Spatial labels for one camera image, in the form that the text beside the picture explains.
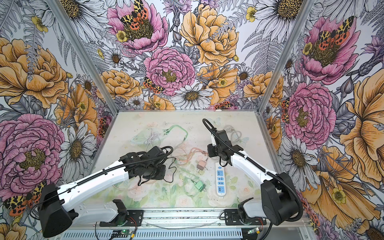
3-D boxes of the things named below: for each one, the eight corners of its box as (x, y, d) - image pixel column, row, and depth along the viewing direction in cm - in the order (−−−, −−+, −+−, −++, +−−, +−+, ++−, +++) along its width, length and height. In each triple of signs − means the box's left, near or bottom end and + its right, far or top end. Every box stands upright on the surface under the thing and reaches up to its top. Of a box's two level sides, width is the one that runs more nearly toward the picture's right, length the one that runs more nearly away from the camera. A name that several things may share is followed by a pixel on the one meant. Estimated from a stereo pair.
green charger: (195, 186, 86) (195, 184, 84) (200, 181, 88) (200, 179, 86) (202, 194, 83) (203, 192, 81) (207, 189, 85) (208, 187, 83)
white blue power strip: (215, 194, 83) (216, 193, 81) (215, 164, 95) (216, 162, 93) (225, 195, 83) (225, 194, 81) (224, 164, 94) (224, 162, 92)
